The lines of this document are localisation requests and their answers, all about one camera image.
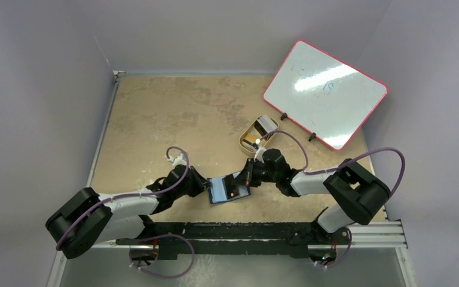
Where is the red framed whiteboard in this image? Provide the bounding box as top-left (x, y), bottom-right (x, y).
top-left (263, 40), bottom-right (388, 150)

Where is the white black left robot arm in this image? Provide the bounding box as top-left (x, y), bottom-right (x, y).
top-left (45, 164), bottom-right (212, 259)

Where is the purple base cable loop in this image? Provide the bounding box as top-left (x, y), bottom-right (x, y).
top-left (128, 233), bottom-right (196, 280)

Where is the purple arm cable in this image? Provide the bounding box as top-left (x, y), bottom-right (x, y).
top-left (55, 146), bottom-right (191, 252)
top-left (254, 130), bottom-right (406, 199)

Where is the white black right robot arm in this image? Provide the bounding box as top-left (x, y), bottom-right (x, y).
top-left (231, 149), bottom-right (391, 243)

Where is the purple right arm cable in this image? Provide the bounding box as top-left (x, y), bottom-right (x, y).
top-left (254, 130), bottom-right (406, 199)

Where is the stack of credit cards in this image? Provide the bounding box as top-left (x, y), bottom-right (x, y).
top-left (243, 115), bottom-right (279, 151)

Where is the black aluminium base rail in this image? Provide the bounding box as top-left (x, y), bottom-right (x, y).
top-left (115, 209), bottom-right (408, 261)

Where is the navy blue leather card holder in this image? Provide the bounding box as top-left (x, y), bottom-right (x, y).
top-left (208, 172), bottom-right (251, 204)

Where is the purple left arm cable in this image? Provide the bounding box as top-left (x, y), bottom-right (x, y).
top-left (55, 146), bottom-right (191, 252)

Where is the beige oval plastic tray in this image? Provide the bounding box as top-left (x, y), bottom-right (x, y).
top-left (238, 114), bottom-right (280, 155)

